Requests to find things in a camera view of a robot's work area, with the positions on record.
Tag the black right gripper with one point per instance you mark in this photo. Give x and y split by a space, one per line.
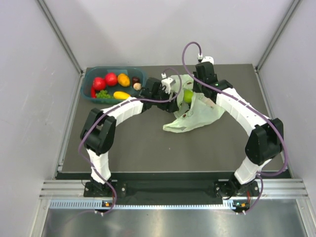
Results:
195 88

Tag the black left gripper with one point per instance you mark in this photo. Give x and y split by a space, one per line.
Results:
170 106

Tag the green fake apple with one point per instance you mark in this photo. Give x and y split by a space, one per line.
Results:
187 97

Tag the light green plastic bag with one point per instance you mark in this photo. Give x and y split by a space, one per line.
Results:
200 112

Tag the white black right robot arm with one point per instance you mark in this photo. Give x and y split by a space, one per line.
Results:
265 135

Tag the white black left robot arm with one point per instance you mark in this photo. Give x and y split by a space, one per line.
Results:
98 133

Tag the beige fake mushroom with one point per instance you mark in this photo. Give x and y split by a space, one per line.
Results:
137 86

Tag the dark fake plum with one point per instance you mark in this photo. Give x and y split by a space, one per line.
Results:
135 80

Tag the orange fake fruit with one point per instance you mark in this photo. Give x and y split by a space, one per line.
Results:
123 80

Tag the yellow fake mango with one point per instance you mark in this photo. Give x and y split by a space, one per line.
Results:
121 95

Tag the red fake apple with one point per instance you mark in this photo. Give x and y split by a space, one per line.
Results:
111 79

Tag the green fake grapes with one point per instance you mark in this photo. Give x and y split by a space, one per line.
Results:
103 94

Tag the red fake chili pepper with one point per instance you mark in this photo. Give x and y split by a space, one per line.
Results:
93 93

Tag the teal plastic basket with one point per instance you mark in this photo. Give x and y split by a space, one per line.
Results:
101 71

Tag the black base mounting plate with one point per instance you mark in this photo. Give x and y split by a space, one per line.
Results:
211 188

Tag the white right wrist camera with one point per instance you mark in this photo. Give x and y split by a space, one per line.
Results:
202 59

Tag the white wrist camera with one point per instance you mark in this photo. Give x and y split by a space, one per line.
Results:
167 83
202 59

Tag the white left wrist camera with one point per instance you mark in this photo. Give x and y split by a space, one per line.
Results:
167 83

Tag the grey slotted cable duct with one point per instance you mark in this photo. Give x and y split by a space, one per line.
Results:
105 205

